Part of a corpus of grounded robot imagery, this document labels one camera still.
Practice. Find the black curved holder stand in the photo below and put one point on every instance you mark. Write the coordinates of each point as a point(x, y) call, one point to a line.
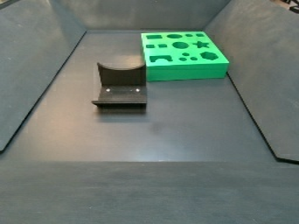
point(122, 86)

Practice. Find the green shape sorter box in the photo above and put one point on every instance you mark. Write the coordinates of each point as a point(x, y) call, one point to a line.
point(182, 55)

